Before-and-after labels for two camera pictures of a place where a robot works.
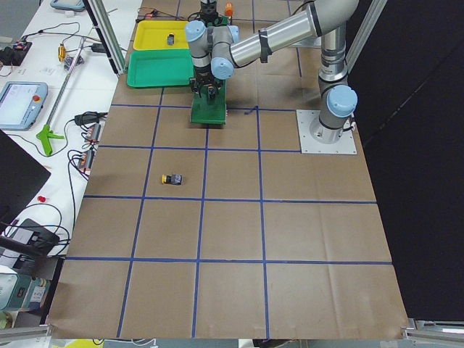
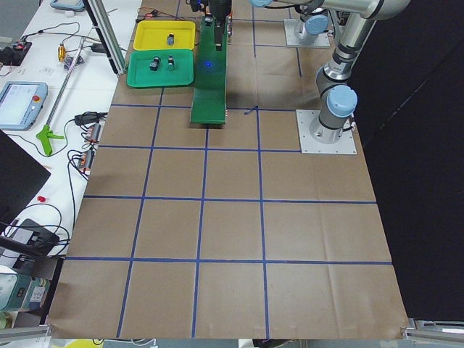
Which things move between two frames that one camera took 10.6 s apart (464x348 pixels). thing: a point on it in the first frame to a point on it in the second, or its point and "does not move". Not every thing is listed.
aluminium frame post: (107, 34) does not move
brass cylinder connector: (61, 52) does not move
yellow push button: (170, 39) does not move
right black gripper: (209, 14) to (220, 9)
